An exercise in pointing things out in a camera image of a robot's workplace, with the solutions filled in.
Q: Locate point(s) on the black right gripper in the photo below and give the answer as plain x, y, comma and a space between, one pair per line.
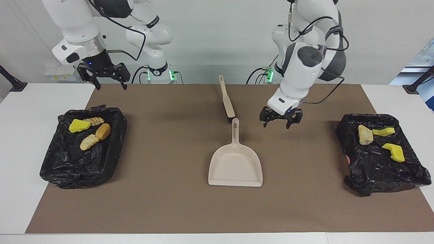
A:
101, 66

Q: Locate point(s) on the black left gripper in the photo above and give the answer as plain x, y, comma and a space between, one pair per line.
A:
281, 115

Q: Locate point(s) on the pale bread chunk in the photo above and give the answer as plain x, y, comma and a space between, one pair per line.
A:
89, 142
96, 121

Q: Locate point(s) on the brown bread roll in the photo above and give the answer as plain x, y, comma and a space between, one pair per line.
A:
103, 131

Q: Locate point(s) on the beige hand brush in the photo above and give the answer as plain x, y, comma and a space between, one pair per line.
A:
227, 101

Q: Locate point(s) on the beige plastic dustpan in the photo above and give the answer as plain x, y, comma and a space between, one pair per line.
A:
235, 169

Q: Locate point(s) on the striped orange croissant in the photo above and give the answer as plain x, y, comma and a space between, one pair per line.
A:
365, 135

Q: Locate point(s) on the small green yellow sponge piece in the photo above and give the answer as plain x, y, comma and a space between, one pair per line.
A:
383, 131

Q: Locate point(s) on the notched green yellow sponge piece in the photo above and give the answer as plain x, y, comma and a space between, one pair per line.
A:
395, 151

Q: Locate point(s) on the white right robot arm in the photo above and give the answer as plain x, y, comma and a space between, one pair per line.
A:
78, 27

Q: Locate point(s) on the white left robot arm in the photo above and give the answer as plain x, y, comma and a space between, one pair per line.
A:
301, 67

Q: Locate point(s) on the black bag lined bin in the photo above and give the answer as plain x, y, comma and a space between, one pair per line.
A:
373, 169
67, 162

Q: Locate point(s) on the black stand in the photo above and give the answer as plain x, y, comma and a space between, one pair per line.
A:
412, 88
17, 86

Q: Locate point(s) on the brown table mat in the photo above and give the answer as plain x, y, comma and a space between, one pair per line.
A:
169, 210

